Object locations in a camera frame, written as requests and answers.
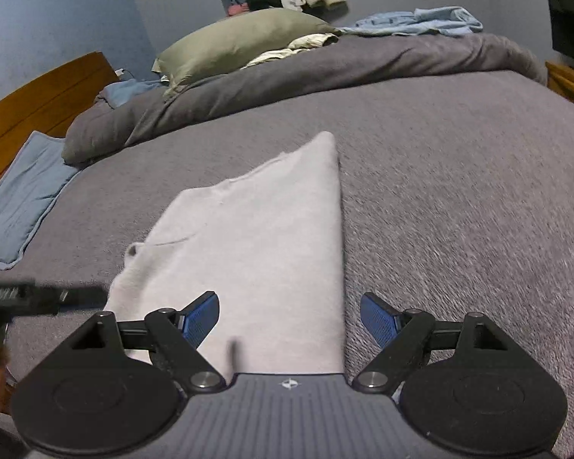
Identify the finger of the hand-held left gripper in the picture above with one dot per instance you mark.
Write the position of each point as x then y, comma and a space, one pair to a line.
83, 295

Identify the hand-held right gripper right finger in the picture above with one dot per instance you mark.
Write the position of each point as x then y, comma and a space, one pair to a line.
379, 318

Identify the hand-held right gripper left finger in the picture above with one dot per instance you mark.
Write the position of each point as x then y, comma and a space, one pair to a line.
198, 319

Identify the white knit sweater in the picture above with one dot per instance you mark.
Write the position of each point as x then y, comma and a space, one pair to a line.
268, 258

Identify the blue quilted blanket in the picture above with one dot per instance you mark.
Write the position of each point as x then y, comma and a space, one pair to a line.
24, 201

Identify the wooden headboard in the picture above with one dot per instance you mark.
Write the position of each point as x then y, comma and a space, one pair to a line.
33, 100

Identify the grey duvet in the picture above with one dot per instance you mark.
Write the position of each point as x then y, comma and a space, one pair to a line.
315, 69

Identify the olive green pillow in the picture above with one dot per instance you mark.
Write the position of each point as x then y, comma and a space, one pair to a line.
239, 40

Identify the cream cloth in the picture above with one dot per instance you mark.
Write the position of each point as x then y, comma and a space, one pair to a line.
292, 48

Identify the light blue crumpled cloth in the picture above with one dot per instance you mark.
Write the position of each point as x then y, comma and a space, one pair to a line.
411, 21

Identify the wooden side cabinet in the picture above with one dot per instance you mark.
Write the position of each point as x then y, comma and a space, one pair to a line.
571, 83

